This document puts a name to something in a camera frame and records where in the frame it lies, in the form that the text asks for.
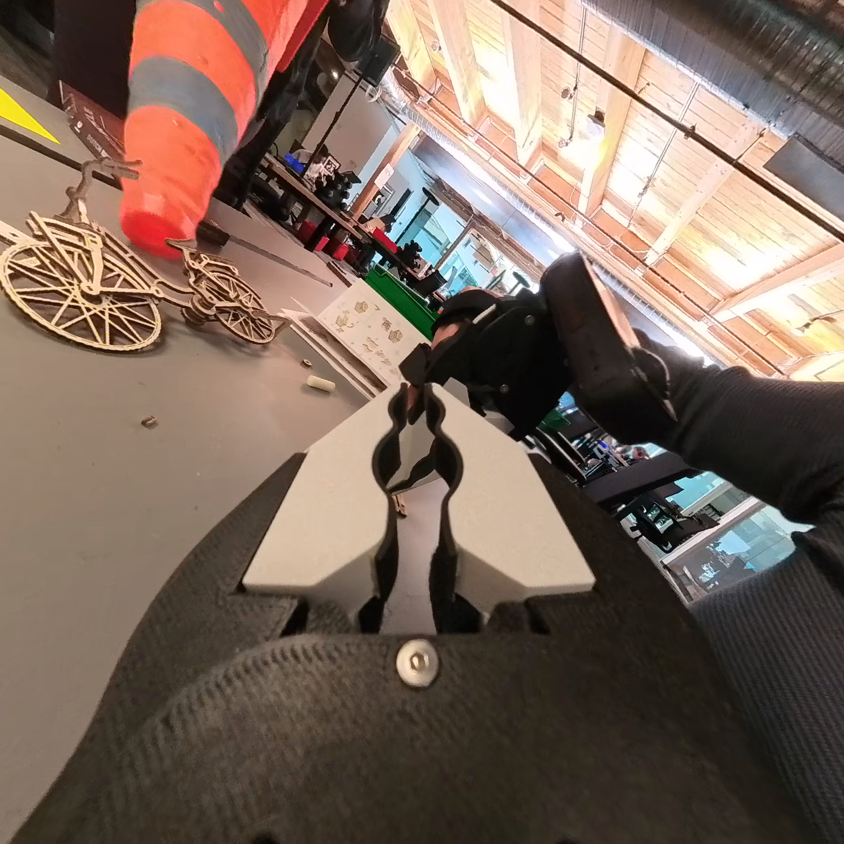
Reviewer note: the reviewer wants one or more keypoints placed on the thin black rod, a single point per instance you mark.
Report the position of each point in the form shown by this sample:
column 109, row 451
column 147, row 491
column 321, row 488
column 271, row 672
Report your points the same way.
column 277, row 260

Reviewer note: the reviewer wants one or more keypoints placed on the person's right forearm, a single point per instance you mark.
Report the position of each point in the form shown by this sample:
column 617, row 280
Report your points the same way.
column 758, row 428

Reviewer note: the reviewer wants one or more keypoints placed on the wooden laser-cut part sheet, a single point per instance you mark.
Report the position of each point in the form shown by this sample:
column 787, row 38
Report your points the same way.
column 336, row 369

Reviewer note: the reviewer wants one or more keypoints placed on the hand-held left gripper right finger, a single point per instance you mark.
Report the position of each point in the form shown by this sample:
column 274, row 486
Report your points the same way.
column 521, row 521

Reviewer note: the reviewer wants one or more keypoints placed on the brown product box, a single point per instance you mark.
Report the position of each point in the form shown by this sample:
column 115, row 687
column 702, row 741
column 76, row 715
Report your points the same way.
column 92, row 122

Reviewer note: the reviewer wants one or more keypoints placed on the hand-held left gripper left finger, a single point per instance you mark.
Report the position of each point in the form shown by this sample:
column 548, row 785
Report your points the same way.
column 316, row 514

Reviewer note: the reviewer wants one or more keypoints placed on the green bin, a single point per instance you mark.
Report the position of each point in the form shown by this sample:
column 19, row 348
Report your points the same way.
column 395, row 287

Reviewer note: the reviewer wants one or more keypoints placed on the yellow paper note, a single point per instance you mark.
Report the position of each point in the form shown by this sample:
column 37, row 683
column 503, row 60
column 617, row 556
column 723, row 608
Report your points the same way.
column 23, row 118

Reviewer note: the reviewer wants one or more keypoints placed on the long black desk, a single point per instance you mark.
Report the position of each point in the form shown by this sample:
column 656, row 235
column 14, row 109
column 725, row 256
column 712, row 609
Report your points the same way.
column 310, row 194

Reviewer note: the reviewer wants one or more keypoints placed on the printed instruction booklet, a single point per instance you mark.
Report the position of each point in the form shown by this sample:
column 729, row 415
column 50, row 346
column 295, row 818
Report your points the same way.
column 372, row 326

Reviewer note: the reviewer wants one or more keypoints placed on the wooden bicycle model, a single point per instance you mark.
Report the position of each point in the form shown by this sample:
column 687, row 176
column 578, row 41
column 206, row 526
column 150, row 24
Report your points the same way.
column 86, row 290

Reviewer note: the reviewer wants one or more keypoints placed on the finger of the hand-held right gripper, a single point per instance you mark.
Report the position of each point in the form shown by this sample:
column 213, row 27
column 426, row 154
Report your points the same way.
column 412, row 450

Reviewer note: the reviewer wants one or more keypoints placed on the silver ventilation duct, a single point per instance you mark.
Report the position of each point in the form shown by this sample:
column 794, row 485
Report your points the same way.
column 738, row 46

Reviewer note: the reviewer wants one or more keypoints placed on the small white cylinder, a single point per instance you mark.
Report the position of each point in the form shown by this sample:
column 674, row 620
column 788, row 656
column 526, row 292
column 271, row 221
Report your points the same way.
column 320, row 383

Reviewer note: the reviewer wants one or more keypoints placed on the person's dark sweater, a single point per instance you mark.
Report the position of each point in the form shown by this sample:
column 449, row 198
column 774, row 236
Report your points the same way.
column 778, row 659

